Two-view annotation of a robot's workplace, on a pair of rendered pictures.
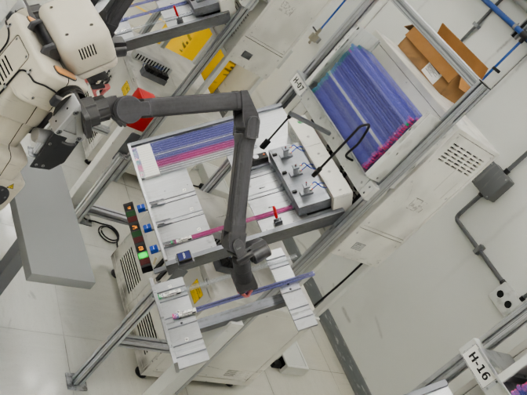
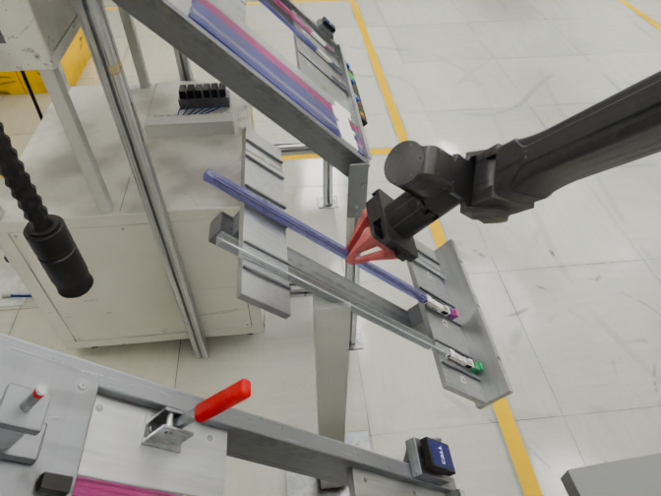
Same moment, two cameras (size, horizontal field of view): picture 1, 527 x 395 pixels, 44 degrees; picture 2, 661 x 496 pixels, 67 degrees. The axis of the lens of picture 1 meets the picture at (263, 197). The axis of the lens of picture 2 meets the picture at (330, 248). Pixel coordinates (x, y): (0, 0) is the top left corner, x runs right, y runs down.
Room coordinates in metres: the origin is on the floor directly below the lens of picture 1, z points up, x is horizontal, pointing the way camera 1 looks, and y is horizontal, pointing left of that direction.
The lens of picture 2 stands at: (2.34, 0.13, 1.46)
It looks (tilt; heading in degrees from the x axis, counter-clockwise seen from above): 45 degrees down; 220
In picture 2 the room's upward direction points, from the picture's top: straight up
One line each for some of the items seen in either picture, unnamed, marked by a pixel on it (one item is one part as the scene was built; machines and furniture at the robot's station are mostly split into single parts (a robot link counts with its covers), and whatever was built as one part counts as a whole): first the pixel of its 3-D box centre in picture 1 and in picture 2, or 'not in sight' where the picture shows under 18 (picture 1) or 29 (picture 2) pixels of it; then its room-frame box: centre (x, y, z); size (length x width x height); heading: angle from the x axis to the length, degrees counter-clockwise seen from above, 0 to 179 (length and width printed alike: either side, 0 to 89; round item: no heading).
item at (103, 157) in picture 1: (106, 154); not in sight; (2.89, 0.73, 0.39); 0.24 x 0.24 x 0.78; 46
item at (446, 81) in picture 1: (448, 66); not in sight; (2.88, -0.19, 1.82); 0.68 x 0.30 x 0.20; 46
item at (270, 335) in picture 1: (207, 290); not in sight; (2.72, -0.11, 0.31); 0.70 x 0.65 x 0.62; 46
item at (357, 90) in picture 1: (368, 107); not in sight; (2.59, -0.06, 1.52); 0.51 x 0.13 x 0.27; 46
